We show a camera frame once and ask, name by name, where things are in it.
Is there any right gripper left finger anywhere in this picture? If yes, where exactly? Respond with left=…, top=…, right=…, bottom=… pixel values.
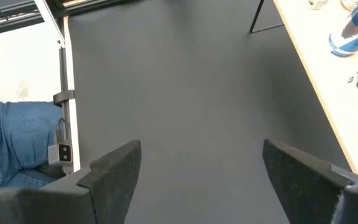
left=0, top=139, right=142, bottom=224

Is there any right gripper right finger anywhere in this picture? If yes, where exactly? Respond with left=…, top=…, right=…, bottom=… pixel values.
left=262, top=139, right=358, bottom=224

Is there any blue silver Red Bull can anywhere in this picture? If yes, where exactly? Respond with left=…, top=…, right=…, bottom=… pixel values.
left=328, top=0, right=358, bottom=58

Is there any person's blue jeans leg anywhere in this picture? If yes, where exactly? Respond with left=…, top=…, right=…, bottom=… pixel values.
left=0, top=101, right=65, bottom=189

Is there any grey table-level camera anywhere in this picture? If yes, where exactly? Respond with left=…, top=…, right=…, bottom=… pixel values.
left=47, top=142, right=73, bottom=166

